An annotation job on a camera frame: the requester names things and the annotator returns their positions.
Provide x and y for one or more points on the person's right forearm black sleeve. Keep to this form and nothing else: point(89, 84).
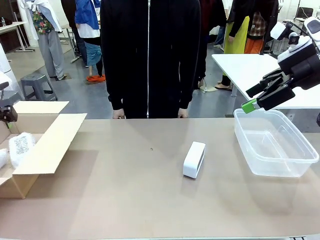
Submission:
point(116, 85)

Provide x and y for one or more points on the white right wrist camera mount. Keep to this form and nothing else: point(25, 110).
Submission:
point(297, 51)

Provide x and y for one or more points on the person in yellow apron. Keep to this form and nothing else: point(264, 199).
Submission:
point(237, 35)

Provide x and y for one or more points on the bubble-wrapped clock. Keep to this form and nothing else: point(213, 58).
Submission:
point(3, 158)
point(22, 147)

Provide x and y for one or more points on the dark laptop screen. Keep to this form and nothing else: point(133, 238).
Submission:
point(306, 12)

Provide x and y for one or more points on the person in plaid shirt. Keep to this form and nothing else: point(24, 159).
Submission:
point(256, 32)

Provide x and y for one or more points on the person's right hand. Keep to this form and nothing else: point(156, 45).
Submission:
point(118, 113)

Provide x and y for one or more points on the person in blue jacket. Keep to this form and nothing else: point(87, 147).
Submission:
point(87, 22)

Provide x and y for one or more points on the person torso in black hoodie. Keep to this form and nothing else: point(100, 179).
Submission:
point(150, 50)

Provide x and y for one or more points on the white side table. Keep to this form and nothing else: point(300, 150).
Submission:
point(247, 70)

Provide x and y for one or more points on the orange shoes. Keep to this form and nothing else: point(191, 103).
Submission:
point(96, 78)

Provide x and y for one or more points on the clear plastic container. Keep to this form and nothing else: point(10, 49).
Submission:
point(272, 150)

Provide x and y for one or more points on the grey metal stool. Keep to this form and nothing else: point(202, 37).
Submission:
point(37, 81)

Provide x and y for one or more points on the small background desk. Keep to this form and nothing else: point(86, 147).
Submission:
point(68, 27)

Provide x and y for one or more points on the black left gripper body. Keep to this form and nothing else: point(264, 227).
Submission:
point(8, 113)

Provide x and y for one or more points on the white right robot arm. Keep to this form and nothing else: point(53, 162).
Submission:
point(312, 27)

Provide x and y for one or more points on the open cardboard box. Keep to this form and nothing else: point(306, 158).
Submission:
point(50, 140)

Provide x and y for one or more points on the white unwrapped clock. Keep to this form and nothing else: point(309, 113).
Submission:
point(193, 160)

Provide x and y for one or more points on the long white background table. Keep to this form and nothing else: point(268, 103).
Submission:
point(12, 25)

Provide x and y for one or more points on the person's left hand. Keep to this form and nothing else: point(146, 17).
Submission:
point(183, 113)

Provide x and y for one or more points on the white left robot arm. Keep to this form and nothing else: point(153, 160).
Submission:
point(3, 62)

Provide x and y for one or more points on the person's left forearm black sleeve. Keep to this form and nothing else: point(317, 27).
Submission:
point(187, 85)

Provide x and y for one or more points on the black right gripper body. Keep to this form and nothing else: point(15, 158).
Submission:
point(305, 70)

